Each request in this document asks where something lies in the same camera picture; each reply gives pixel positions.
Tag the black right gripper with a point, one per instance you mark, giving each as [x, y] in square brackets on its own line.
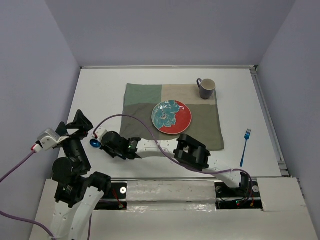
[106, 147]

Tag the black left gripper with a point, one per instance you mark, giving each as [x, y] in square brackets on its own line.
[80, 120]

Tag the blue metallic spoon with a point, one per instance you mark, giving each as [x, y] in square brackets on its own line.
[95, 143]

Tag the green patchwork cloth placemat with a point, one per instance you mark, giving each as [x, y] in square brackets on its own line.
[140, 100]

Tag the red floral plate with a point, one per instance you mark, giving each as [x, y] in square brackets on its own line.
[171, 117]

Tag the purple ceramic mug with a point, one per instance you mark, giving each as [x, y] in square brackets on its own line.
[206, 87]

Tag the blue plastic fork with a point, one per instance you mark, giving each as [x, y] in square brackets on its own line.
[246, 137]

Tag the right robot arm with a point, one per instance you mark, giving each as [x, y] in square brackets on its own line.
[185, 151]

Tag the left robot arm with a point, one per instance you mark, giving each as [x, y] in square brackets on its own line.
[76, 195]

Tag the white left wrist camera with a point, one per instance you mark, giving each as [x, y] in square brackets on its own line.
[48, 139]

